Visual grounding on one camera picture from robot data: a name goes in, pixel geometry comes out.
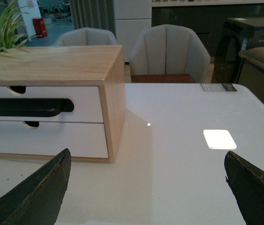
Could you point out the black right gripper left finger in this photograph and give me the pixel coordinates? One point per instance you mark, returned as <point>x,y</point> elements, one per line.
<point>37,200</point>

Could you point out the label sticker on table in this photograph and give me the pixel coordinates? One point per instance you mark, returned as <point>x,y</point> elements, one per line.
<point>218,87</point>

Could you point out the beige chair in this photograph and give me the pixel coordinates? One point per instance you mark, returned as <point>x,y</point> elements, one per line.
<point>170,49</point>
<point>86,36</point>

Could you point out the beige chair right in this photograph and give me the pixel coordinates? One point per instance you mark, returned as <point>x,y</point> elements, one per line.
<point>170,49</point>

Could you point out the dark washing machine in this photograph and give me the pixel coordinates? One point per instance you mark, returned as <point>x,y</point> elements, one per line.
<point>238,34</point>

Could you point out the red fire extinguisher box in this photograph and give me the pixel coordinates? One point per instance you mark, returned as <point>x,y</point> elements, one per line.
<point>39,27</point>

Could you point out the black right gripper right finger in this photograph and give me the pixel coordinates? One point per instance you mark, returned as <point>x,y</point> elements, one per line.
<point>247,184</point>

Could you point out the green potted plant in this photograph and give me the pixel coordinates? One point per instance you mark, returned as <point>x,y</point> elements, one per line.
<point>13,27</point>

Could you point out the beige chair left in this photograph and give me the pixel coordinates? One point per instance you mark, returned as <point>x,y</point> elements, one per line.
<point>86,36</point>

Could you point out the white lower drawer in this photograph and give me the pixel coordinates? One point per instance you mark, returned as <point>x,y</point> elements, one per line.
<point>49,138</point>

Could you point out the wooden drawer cabinet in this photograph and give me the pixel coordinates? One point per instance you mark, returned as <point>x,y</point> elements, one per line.
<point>101,66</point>

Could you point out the white cabinet background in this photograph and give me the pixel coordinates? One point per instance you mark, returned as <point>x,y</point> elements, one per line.
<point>131,17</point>

